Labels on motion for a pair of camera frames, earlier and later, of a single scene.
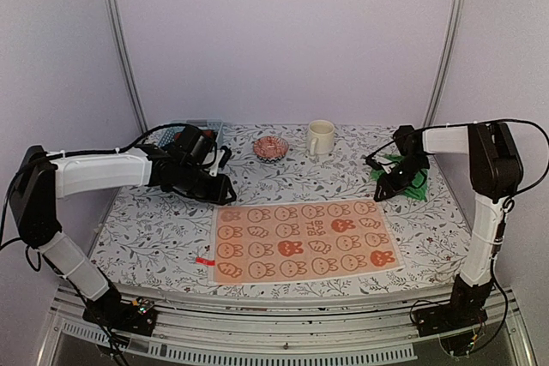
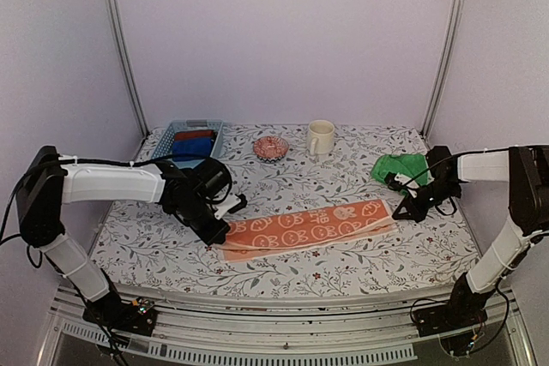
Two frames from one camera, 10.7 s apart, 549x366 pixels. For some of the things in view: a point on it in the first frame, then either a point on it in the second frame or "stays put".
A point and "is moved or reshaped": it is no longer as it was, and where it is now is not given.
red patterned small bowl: [270, 148] stays put
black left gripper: [220, 195] to [212, 237]
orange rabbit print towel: [253, 243] is moved or reshaped
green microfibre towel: [419, 188] stays put
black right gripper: [390, 186] to [416, 212]
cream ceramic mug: [321, 136] stays put
